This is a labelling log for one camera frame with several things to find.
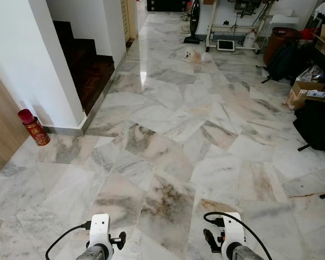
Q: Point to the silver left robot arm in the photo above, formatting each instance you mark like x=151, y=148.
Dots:
x=93, y=253

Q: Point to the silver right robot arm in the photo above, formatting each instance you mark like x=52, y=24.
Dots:
x=245, y=254

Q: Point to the red cylindrical canister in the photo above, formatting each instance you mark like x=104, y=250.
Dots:
x=35, y=130

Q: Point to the large black bag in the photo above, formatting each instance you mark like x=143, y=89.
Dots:
x=317, y=127

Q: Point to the light wooden cabinet panel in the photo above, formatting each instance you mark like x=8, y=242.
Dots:
x=2, y=124

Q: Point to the dark wooden staircase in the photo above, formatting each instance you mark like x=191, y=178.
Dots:
x=86, y=65

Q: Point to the small white fluffy dog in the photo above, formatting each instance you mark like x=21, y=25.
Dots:
x=194, y=54

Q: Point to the black backpack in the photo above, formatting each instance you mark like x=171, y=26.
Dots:
x=287, y=62

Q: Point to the white framed tablet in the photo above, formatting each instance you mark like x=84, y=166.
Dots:
x=226, y=45

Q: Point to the white plastic bottle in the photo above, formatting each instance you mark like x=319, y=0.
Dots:
x=250, y=39

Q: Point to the brown round bin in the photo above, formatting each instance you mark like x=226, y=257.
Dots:
x=276, y=40

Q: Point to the white metal rack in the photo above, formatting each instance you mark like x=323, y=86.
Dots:
x=210, y=27

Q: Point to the black upright vacuum cleaner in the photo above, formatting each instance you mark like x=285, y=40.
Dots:
x=194, y=21

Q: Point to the light wooden door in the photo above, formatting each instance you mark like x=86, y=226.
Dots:
x=129, y=19

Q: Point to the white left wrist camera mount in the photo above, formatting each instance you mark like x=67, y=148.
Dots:
x=100, y=230

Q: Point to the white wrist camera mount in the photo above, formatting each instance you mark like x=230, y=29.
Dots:
x=100, y=230
x=233, y=230

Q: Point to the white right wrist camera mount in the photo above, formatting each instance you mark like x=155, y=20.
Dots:
x=233, y=230

